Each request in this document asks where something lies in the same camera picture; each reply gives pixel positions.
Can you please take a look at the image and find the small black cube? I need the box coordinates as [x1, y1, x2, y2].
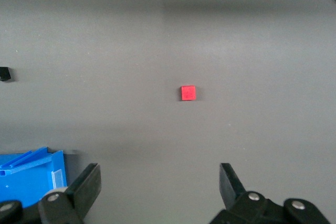
[0, 67, 11, 82]

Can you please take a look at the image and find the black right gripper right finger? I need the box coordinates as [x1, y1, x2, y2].
[209, 163, 332, 224]

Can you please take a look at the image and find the small red cube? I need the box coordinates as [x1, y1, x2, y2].
[180, 85, 197, 102]

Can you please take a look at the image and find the blue plastic storage bin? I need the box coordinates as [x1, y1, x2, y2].
[0, 146, 68, 209]

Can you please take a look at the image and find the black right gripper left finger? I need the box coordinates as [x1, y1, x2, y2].
[0, 163, 102, 224]

